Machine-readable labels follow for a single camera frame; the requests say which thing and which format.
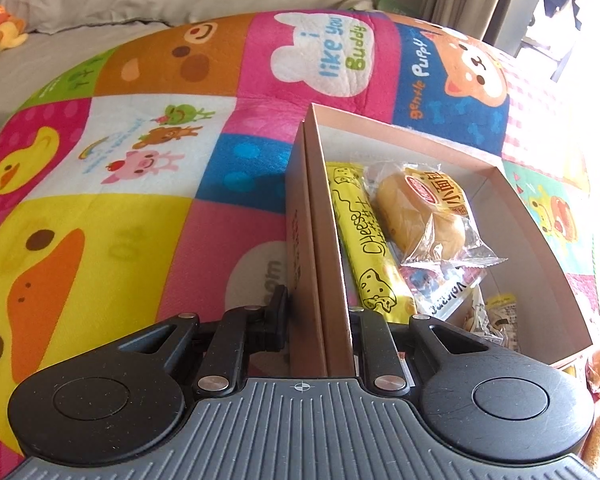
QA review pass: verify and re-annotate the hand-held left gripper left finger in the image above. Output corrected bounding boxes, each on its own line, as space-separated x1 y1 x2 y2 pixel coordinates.
112 285 289 397

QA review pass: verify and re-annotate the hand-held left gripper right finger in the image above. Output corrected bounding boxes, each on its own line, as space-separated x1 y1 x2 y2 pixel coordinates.
349 306 491 397

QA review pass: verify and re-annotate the yellow cheese stick packet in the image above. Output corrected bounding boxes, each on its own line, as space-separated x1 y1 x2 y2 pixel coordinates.
325 161 416 325

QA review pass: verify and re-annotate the white round biscuit packet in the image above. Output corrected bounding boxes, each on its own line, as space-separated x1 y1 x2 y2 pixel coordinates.
460 285 523 356

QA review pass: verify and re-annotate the pink cardboard box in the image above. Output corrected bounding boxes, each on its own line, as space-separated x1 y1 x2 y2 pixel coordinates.
285 102 595 378

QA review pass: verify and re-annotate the colourful cartoon play mat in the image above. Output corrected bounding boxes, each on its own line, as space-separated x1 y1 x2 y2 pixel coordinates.
0 7 600 466

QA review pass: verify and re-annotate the orange yellow plush toy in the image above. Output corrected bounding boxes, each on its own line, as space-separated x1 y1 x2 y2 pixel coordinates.
0 5 30 68

